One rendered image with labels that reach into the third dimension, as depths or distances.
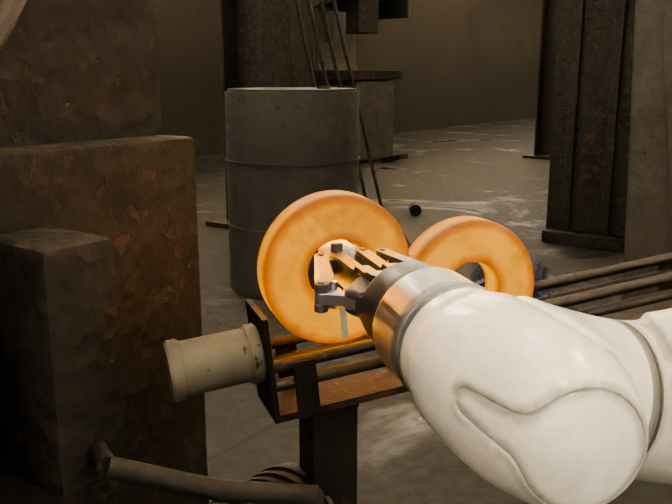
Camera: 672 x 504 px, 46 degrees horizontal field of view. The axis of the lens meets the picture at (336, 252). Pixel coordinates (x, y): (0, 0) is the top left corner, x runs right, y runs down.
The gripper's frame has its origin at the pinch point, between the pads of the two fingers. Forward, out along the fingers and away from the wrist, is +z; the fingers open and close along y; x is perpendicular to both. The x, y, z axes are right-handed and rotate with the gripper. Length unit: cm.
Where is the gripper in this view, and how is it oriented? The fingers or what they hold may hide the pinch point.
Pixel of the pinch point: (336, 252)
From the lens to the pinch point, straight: 78.4
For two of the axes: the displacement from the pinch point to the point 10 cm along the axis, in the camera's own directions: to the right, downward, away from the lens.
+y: 9.5, -0.7, 3.2
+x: 0.1, -9.6, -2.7
